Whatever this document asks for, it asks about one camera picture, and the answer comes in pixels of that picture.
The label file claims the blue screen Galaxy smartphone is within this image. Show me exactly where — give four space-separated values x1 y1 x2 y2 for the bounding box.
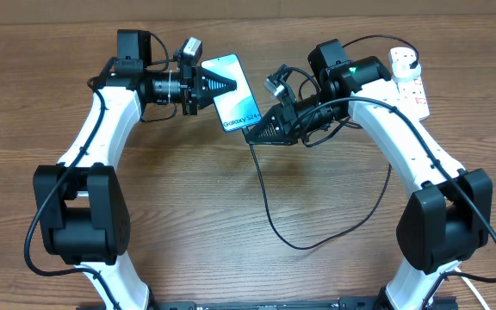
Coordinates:
201 53 262 133

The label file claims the black USB charging cable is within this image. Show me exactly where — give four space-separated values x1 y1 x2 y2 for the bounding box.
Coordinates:
241 34 421 251

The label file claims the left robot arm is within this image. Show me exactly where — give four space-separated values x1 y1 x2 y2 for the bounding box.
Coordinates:
23 29 237 309

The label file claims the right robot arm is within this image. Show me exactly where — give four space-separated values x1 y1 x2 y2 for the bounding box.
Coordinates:
244 40 493 309

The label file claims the white charger plug adapter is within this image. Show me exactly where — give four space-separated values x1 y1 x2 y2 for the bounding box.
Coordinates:
391 60 422 84

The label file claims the white power strip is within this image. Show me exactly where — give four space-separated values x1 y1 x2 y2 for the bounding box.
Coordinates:
387 46 431 121

